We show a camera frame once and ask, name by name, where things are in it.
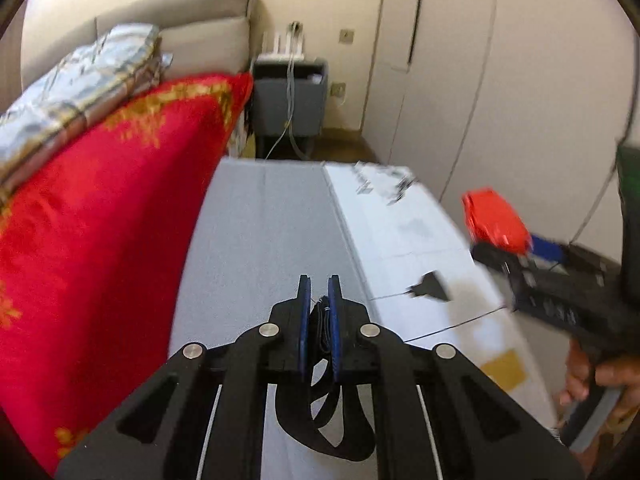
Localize red foil ball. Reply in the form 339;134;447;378
462;188;533;255

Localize black strap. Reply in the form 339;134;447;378
275;294;378;463

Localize right hand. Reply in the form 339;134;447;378
558;339;640;436

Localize white printed sheet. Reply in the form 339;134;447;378
323;162;556;428

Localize grey bench cover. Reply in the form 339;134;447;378
169;158;368;353

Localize cream wardrobe doors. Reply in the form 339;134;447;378
362;0;639;259

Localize red floral bedspread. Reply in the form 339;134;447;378
1;73;253;479

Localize grey bedside nightstand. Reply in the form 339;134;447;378
252;58;329;138

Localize white wifi router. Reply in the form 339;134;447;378
257;21;305;62

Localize beige upholstered headboard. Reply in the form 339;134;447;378
21;0;259;86

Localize plaid folded quilt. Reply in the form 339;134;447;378
1;23;171;198

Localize wall power socket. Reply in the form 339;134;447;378
330;82;346;99

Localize wall switch plate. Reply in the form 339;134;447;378
338;29;355;44

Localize white charging cable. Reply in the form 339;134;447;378
264;24;312;162

